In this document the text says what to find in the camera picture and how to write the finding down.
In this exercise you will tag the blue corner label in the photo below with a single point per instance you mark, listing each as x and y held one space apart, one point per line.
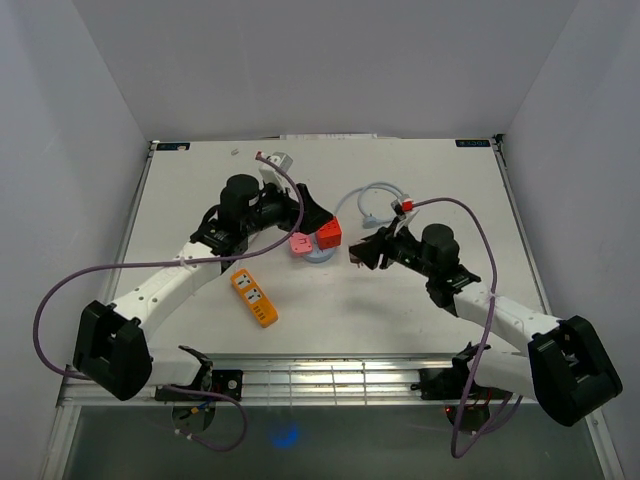
472 143
172 146

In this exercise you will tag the aluminium frame rail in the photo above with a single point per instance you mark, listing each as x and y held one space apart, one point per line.
291 381

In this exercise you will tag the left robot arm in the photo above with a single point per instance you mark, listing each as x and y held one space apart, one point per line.
112 343

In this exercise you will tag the right blue corner label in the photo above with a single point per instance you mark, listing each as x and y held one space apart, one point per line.
472 143

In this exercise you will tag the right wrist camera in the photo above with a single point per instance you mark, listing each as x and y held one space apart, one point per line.
404 210

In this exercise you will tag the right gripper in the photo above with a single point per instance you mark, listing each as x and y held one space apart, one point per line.
382 242

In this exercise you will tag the round blue power socket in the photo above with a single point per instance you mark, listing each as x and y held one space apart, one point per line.
318 255

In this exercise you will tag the pink plug adapter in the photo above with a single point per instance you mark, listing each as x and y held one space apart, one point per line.
301 244

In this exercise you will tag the orange power strip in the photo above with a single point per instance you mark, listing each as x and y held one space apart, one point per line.
253 297

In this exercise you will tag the left blue corner label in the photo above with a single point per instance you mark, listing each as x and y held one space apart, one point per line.
172 146

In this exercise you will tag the brown pink charger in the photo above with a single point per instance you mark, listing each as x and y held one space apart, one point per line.
355 260

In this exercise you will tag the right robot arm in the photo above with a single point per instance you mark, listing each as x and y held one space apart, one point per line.
560 363

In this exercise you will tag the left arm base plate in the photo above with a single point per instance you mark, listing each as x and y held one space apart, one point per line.
225 382

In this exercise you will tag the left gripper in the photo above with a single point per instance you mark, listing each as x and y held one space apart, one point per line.
290 207

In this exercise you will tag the red cube socket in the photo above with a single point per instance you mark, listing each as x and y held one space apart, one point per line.
329 235

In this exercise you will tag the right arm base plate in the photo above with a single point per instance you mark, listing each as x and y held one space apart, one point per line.
440 383

